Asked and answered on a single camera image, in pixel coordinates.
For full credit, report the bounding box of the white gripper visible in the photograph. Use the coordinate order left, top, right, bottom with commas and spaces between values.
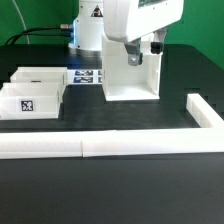
103, 0, 184, 66

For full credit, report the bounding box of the white drawer cabinet box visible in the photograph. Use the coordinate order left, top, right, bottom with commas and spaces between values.
102, 33, 162, 101

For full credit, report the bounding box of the white front drawer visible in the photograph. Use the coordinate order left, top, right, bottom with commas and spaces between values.
0, 82, 61, 120

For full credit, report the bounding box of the white drawer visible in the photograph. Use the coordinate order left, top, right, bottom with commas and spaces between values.
0, 82, 61, 120
10, 67, 68, 94

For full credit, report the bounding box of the white rear drawer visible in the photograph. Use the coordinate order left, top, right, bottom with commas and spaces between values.
10, 67, 68, 94

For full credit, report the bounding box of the white marker sheet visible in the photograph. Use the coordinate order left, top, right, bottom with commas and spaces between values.
67, 69, 102, 85

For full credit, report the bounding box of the white L-shaped fence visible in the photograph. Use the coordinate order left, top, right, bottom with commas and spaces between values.
0, 93, 224, 159

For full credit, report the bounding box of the black cable bundle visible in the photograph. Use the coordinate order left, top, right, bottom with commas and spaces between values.
4, 23, 75, 46

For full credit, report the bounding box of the white thin cable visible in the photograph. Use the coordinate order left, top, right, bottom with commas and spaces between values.
11, 0, 31, 45

